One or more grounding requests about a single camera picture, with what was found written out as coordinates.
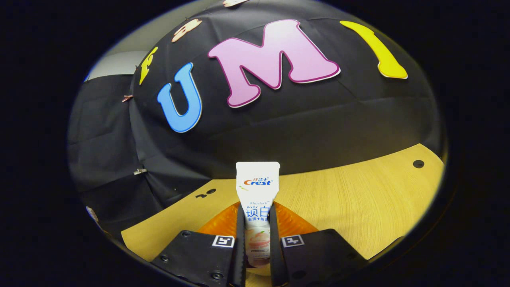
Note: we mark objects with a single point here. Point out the white toothpaste tube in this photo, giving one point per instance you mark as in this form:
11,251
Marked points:
257,191

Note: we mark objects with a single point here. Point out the silver cloth clip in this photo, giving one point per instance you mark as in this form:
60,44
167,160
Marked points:
140,171

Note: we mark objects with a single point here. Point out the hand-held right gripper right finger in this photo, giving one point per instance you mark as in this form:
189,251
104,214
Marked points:
314,259

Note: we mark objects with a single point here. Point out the copper cloth clip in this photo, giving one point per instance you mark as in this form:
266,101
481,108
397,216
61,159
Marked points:
127,98

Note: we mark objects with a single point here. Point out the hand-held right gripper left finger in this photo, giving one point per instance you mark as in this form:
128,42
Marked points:
195,259

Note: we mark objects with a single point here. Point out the wooden desktop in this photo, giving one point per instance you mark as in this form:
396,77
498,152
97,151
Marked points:
358,199

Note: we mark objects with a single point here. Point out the black backdrop cloth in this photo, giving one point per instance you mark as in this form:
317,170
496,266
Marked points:
303,119

